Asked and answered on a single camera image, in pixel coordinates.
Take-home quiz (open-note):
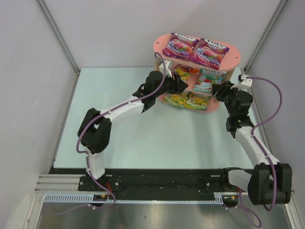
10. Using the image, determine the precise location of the orange fruits candy bag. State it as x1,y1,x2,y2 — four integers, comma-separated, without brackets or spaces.
172,64,199,82

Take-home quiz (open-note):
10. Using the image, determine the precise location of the teal mint blossom candy bag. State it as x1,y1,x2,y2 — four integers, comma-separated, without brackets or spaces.
193,69,225,94

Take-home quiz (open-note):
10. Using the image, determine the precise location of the green spring tea candy bag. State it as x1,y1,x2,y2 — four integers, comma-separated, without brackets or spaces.
184,92,211,111

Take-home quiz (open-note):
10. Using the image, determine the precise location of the purple berries candy bag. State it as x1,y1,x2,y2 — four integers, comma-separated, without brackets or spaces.
189,38,229,70
162,33,199,60

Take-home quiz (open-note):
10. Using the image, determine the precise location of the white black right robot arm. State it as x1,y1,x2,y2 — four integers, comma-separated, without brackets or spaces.
212,81,292,206

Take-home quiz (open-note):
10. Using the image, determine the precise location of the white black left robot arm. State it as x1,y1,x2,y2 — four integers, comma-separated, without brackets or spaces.
76,71,188,180

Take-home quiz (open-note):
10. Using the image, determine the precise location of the pink three-tier shelf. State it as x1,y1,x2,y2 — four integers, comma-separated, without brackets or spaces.
153,33,241,113

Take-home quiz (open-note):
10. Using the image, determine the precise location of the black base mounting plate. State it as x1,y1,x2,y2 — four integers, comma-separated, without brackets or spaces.
49,168,238,193

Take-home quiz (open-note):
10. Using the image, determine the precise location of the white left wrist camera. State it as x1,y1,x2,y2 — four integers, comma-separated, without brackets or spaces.
159,60,173,78

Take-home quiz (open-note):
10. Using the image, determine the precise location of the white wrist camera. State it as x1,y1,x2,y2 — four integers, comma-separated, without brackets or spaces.
231,74,252,91
159,60,173,78

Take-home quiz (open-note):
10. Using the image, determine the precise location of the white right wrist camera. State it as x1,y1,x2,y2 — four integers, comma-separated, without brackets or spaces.
231,74,252,91

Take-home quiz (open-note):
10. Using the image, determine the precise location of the white slotted cable duct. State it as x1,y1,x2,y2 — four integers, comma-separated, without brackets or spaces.
44,192,238,204

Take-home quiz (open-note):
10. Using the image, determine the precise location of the aluminium corner frame post right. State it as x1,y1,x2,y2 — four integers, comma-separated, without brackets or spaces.
242,0,289,73

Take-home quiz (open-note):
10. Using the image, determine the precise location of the aluminium corner frame post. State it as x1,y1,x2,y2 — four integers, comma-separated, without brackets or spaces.
35,0,80,76
242,0,289,73

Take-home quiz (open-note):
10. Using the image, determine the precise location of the aluminium corner frame post left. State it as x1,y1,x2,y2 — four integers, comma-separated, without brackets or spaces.
35,0,80,76

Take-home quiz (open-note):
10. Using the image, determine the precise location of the aluminium front rail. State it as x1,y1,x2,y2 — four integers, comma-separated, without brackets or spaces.
34,174,81,193

